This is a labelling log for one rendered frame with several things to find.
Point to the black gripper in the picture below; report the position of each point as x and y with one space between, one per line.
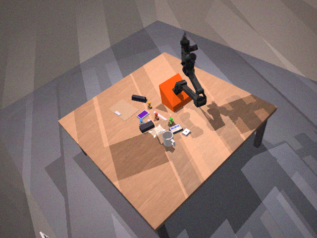
185 43

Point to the white card taped to table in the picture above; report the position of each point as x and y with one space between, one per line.
157 131

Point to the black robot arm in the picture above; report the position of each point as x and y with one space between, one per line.
188 62

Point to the white mug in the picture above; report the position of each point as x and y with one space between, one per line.
168 138

